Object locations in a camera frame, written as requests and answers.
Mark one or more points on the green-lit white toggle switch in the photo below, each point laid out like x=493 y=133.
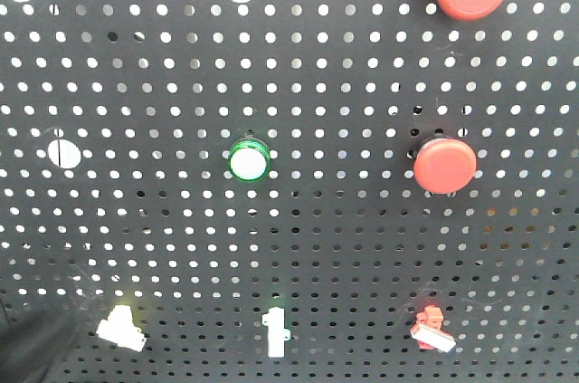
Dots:
x=277 y=334

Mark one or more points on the black perforated pegboard panel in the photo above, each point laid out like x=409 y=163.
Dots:
x=117 y=119

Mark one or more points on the yellow toggle switch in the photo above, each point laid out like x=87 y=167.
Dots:
x=120 y=329

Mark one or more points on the green illuminated push button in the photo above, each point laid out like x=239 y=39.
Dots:
x=249 y=159

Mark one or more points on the lower red mushroom button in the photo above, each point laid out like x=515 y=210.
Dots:
x=444 y=165

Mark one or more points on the red toggle switch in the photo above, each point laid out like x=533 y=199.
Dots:
x=428 y=332

